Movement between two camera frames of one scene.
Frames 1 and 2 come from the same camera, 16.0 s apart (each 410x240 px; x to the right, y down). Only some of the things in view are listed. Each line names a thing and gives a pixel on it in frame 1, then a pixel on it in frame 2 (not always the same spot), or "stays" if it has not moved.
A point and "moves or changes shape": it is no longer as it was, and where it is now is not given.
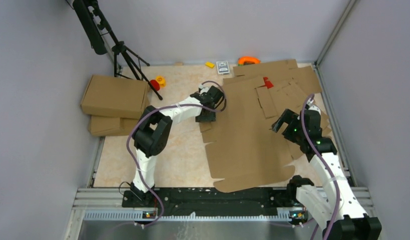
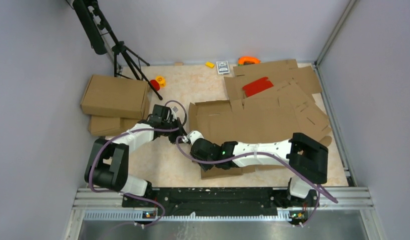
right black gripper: x=290 y=118 -> x=206 y=166
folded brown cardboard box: x=115 y=97 stays
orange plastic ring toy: x=242 y=59 stays
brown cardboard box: x=243 y=149 moves or changes shape
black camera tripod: x=101 y=37 stays
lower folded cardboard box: x=111 y=126 stays
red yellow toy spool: x=159 y=82 stays
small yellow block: x=210 y=64 stays
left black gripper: x=210 y=117 -> x=174 y=139
